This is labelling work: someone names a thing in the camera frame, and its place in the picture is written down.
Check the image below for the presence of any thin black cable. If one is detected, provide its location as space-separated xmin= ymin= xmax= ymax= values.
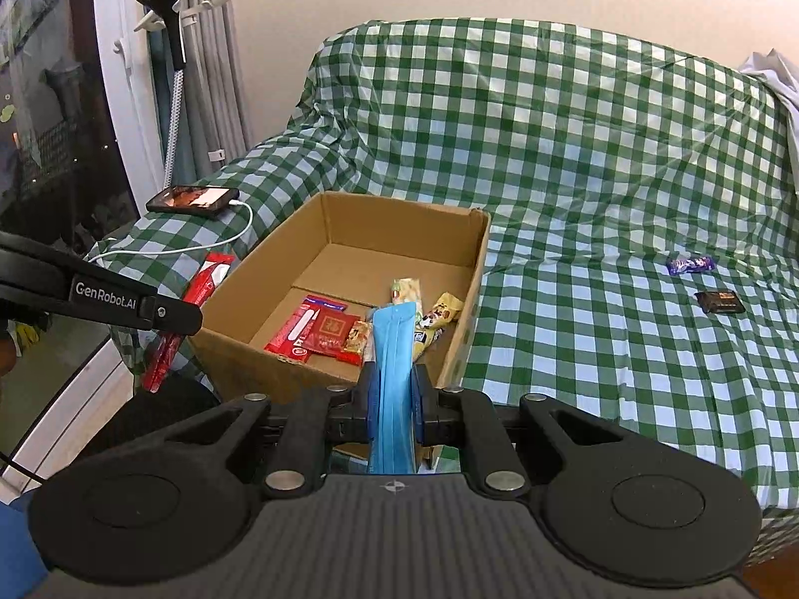
xmin=0 ymin=448 xmax=47 ymax=489

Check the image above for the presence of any small orange beige snack bar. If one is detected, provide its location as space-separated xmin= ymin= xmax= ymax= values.
xmin=340 ymin=319 xmax=372 ymax=367

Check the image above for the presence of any person's left hand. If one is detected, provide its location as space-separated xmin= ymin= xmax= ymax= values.
xmin=0 ymin=321 xmax=17 ymax=380

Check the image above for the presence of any grey curtain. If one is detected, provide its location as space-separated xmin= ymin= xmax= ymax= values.
xmin=140 ymin=0 xmax=253 ymax=183

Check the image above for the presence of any purple snack packet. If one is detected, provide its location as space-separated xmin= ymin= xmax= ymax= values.
xmin=665 ymin=252 xmax=716 ymax=277

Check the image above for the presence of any person's blue clothing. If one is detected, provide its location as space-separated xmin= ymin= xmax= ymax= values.
xmin=0 ymin=498 xmax=49 ymax=594

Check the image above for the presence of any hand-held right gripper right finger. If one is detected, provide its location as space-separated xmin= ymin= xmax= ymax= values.
xmin=412 ymin=363 xmax=664 ymax=500

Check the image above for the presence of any yellow cartoon snack packet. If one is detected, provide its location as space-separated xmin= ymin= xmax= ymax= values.
xmin=414 ymin=292 xmax=465 ymax=350

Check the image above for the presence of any long red white snack packet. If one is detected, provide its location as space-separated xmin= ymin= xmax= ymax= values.
xmin=141 ymin=252 xmax=237 ymax=394

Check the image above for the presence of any dark brown chocolate packet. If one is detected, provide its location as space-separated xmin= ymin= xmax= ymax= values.
xmin=694 ymin=290 xmax=746 ymax=316

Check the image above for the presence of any light blue snack packet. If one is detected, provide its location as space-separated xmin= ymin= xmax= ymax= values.
xmin=367 ymin=301 xmax=420 ymax=476

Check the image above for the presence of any brown cardboard box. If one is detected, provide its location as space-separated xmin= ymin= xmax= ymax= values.
xmin=189 ymin=191 xmax=493 ymax=466

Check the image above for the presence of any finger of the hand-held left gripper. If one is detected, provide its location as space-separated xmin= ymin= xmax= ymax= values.
xmin=0 ymin=230 xmax=205 ymax=335

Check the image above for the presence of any white printed cloth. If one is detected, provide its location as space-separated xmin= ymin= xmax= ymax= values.
xmin=738 ymin=48 xmax=799 ymax=193

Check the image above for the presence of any white charging cable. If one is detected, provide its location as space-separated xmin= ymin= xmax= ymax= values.
xmin=86 ymin=198 xmax=255 ymax=265

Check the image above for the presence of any woven steamer hose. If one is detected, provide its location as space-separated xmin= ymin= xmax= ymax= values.
xmin=162 ymin=67 xmax=189 ymax=192

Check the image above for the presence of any square red packet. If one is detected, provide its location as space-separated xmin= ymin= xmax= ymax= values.
xmin=302 ymin=312 xmax=364 ymax=358

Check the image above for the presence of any black smartphone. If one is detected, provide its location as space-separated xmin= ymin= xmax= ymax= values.
xmin=145 ymin=185 xmax=242 ymax=221

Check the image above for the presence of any flat red white packet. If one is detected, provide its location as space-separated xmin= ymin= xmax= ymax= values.
xmin=263 ymin=295 xmax=349 ymax=364

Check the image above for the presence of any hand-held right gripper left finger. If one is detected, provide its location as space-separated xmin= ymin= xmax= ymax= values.
xmin=125 ymin=362 xmax=380 ymax=501

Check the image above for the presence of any white framed glass door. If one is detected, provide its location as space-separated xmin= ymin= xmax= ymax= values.
xmin=0 ymin=0 xmax=164 ymax=506

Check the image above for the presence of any black garment steamer head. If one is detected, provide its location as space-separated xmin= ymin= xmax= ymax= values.
xmin=135 ymin=0 xmax=188 ymax=71

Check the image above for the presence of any green checkered cloth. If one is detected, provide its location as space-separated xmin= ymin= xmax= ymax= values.
xmin=84 ymin=17 xmax=799 ymax=570

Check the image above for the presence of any pale green yellow packet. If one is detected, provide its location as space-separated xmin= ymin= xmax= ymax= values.
xmin=391 ymin=277 xmax=425 ymax=311

